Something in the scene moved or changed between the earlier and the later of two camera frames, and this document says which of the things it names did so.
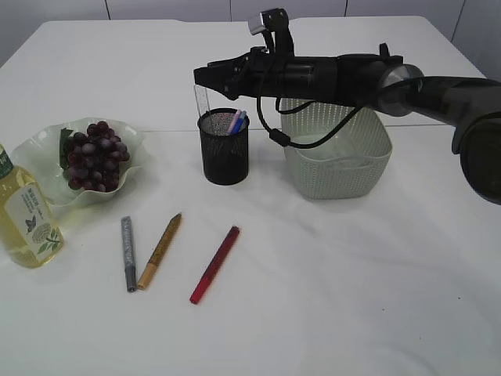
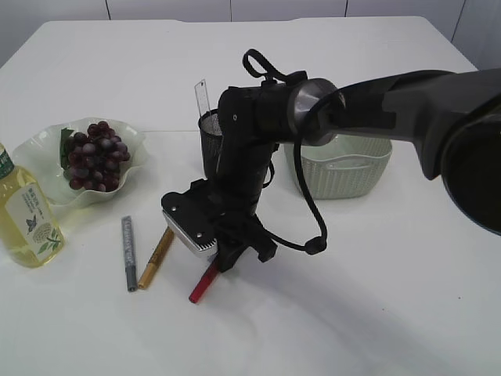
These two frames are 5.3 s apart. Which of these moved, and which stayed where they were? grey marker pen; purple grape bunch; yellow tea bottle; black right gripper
Moved: black right gripper
Stayed: grey marker pen; purple grape bunch; yellow tea bottle
